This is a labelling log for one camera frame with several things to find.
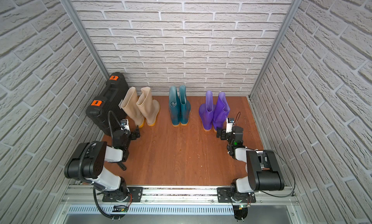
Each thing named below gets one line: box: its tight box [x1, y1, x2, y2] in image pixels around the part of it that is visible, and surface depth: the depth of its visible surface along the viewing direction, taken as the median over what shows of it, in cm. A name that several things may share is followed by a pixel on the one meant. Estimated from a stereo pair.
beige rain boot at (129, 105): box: [121, 86, 145, 129], surface depth 87 cm
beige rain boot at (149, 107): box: [136, 86, 160, 127], surface depth 89 cm
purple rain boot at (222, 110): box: [213, 92, 231, 132], surface depth 85 cm
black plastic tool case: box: [85, 71, 129, 136], surface depth 83 cm
